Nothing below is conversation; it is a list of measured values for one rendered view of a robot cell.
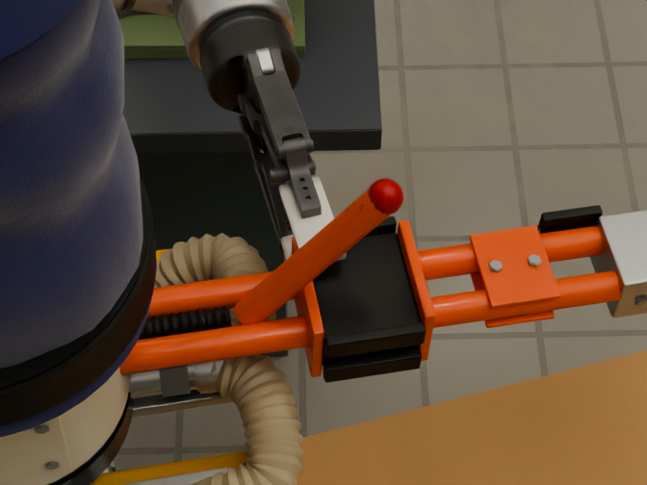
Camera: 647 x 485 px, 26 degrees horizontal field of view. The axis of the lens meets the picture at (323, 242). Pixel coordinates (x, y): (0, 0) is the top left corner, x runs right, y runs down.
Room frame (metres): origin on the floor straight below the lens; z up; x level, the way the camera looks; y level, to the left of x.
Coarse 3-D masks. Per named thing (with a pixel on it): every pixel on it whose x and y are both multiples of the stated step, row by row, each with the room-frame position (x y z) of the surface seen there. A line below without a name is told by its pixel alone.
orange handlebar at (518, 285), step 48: (480, 240) 0.56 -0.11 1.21; (528, 240) 0.56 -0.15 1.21; (576, 240) 0.57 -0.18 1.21; (192, 288) 0.52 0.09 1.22; (240, 288) 0.52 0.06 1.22; (480, 288) 0.54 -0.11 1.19; (528, 288) 0.52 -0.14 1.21; (576, 288) 0.53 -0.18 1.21; (192, 336) 0.48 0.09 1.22; (240, 336) 0.48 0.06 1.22; (288, 336) 0.48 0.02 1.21
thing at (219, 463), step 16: (176, 464) 0.44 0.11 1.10; (192, 464) 0.44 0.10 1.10; (208, 464) 0.44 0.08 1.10; (224, 464) 0.44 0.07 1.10; (96, 480) 0.43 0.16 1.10; (112, 480) 0.43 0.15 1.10; (128, 480) 0.43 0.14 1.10; (144, 480) 0.43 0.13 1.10; (160, 480) 0.43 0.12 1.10; (176, 480) 0.43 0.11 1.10; (192, 480) 0.43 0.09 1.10
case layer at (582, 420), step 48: (528, 384) 0.81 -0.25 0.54; (576, 384) 0.81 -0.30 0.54; (624, 384) 0.81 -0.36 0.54; (336, 432) 0.75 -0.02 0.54; (384, 432) 0.75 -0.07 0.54; (432, 432) 0.75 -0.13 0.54; (480, 432) 0.75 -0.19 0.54; (528, 432) 0.75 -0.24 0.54; (576, 432) 0.75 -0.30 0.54; (624, 432) 0.75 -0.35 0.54; (336, 480) 0.69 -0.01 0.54; (384, 480) 0.69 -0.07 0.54; (432, 480) 0.69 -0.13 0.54; (480, 480) 0.69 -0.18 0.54; (528, 480) 0.69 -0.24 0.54; (576, 480) 0.69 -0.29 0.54; (624, 480) 0.69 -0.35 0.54
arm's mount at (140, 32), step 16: (288, 0) 1.22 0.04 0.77; (128, 16) 1.19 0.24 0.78; (144, 16) 1.19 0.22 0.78; (160, 16) 1.19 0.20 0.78; (304, 16) 1.20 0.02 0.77; (128, 32) 1.17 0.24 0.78; (144, 32) 1.17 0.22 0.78; (160, 32) 1.17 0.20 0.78; (176, 32) 1.17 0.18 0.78; (304, 32) 1.18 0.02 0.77; (128, 48) 1.15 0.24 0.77; (144, 48) 1.15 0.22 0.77; (160, 48) 1.15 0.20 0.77; (176, 48) 1.15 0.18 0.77; (304, 48) 1.15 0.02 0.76
